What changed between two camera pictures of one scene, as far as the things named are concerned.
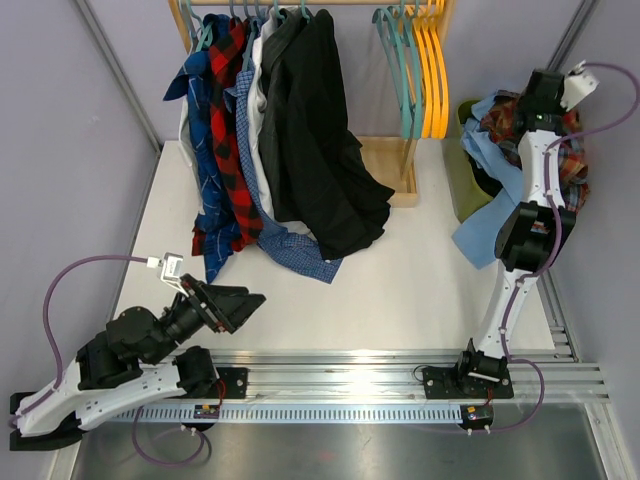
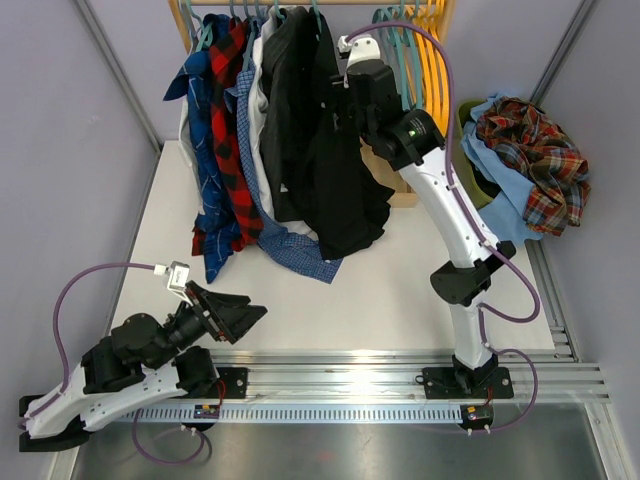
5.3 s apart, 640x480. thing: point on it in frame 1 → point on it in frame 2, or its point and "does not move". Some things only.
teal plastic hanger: x=398 y=31 does not move
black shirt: x=322 y=179 does not move
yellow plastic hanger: x=440 y=75 does not move
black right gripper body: x=557 y=109 → x=342 y=103
